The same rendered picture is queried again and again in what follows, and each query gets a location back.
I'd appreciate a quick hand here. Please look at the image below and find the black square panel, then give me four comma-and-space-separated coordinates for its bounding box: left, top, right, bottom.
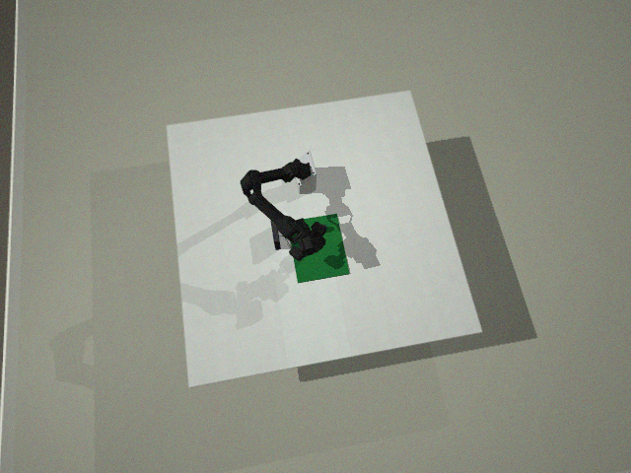
270, 220, 281, 250

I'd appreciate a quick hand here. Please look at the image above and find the green circuit board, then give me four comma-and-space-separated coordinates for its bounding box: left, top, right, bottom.
294, 214, 350, 283

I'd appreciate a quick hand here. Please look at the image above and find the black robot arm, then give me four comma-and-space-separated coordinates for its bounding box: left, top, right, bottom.
241, 159, 326, 255

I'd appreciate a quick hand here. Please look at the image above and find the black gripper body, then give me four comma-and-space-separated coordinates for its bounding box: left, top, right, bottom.
289, 222, 326, 261

